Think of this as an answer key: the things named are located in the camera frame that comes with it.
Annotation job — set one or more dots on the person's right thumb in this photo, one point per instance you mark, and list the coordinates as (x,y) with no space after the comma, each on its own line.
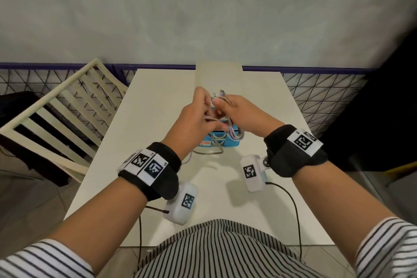
(221,108)

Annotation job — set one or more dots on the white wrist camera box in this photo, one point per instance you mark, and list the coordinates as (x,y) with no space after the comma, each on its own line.
(182,203)
(252,173)

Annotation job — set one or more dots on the blue storage box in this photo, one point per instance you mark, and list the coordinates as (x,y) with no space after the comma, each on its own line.
(224,144)

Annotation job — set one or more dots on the yellow bar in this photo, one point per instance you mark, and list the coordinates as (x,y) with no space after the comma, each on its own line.
(402,167)

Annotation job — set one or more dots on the large black furniture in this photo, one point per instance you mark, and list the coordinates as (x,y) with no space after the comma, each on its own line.
(384,108)

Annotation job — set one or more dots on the person's left thumb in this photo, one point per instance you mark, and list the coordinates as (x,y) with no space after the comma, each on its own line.
(217,127)

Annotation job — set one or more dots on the person's left hand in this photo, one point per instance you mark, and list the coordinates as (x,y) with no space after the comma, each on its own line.
(185,128)

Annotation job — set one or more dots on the black bag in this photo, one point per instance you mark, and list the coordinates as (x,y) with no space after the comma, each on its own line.
(19,108)

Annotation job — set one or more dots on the cream wooden slatted chair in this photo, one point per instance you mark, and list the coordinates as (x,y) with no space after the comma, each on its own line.
(62,124)

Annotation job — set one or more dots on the person's right forearm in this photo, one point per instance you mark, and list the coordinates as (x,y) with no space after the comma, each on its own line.
(338,206)

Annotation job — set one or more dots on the black white striped shirt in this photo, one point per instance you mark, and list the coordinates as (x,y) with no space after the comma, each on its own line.
(221,251)

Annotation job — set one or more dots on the person's left forearm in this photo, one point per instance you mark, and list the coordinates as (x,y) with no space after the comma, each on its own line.
(97,222)

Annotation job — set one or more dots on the person's right hand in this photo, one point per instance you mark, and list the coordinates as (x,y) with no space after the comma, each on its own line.
(251,116)

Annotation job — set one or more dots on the cream chair backrest panel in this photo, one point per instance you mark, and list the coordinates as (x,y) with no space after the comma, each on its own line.
(219,75)

